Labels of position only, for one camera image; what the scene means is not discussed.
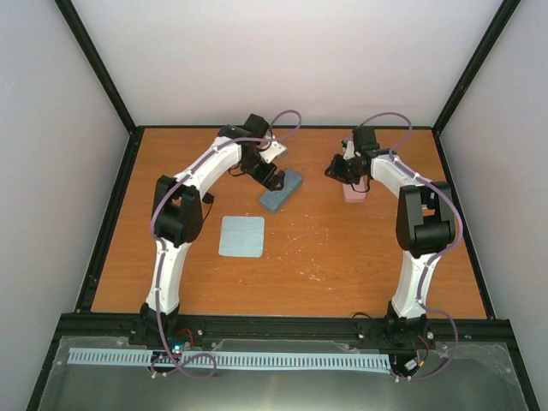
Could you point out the light blue cleaning cloth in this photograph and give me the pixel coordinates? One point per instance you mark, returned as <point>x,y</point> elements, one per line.
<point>242,237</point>

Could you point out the black aluminium frame rail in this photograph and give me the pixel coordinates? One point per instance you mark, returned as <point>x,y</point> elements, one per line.
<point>362,333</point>

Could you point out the light blue slotted cable duct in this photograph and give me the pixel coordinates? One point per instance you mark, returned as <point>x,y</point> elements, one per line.
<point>241,361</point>

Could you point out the pink glasses case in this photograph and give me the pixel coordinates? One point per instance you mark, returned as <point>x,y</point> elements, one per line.
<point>354,193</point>

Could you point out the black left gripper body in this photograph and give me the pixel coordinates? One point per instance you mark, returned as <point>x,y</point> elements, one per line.
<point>263,176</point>

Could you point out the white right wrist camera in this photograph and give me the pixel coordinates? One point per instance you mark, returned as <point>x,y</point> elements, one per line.
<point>348,149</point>

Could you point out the black sunglasses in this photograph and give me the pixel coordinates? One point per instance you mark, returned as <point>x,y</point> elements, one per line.
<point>208,198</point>

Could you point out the blue grey glasses case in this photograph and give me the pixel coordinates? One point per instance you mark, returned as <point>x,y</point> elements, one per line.
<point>273,201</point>

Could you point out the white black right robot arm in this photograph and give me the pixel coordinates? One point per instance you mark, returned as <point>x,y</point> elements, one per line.
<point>425,225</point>

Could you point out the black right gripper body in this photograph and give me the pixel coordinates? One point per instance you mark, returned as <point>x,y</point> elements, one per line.
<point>346,172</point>

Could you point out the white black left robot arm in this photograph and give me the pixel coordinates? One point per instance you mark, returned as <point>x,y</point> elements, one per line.
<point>177,216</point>

